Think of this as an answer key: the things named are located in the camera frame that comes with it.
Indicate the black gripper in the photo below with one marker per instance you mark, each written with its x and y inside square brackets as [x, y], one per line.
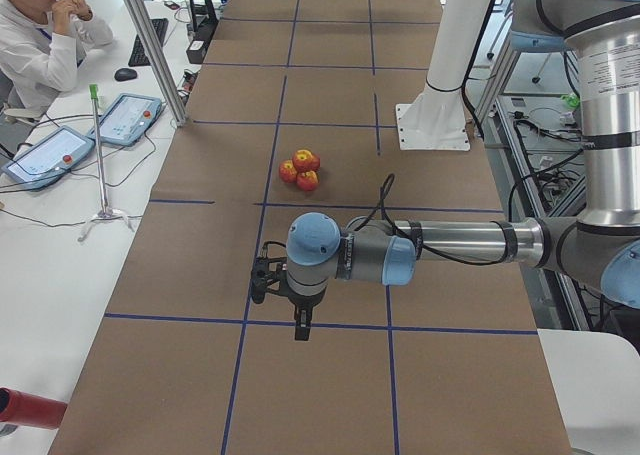
[303, 303]

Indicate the red yellow apple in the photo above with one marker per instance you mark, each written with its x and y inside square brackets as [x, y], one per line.
[301, 159]

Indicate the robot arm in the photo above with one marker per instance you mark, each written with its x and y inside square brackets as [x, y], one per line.
[598, 247]

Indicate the front base apple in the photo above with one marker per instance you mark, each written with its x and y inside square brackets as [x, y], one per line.
[307, 181]

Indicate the base apple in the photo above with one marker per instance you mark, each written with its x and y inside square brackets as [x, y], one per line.
[307, 181]
[315, 163]
[287, 171]

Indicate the rear base apple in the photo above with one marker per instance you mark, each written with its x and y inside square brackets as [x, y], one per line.
[287, 171]

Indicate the far teach pendant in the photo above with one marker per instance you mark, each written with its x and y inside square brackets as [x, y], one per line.
[128, 118]

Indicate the teach pendant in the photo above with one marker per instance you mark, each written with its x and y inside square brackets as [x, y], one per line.
[50, 159]
[128, 118]

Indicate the red bottle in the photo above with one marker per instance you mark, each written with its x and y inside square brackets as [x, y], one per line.
[25, 409]

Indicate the black computer box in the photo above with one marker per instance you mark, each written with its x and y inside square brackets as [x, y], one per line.
[199, 44]

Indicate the near teach pendant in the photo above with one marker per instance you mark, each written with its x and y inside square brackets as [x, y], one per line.
[50, 159]

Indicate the black computer mouse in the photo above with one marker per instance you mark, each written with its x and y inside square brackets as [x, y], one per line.
[125, 74]

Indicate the seated person white hoodie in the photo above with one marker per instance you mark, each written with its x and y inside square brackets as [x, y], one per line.
[43, 43]

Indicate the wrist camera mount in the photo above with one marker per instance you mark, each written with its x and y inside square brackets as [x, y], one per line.
[267, 274]

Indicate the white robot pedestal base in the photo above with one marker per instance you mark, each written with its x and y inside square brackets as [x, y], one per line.
[436, 120]

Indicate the metal reacher green handle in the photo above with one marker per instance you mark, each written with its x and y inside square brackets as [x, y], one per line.
[106, 212]

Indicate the aluminium frame post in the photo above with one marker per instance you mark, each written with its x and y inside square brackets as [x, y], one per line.
[144, 28]

